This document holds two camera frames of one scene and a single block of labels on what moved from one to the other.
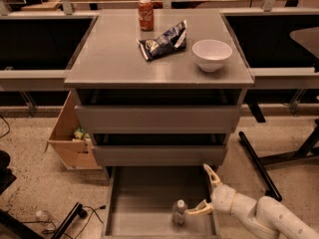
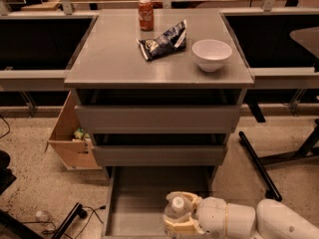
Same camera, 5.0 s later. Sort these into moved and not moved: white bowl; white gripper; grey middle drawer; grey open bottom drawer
Moved: white gripper
Not moved: grey middle drawer; white bowl; grey open bottom drawer
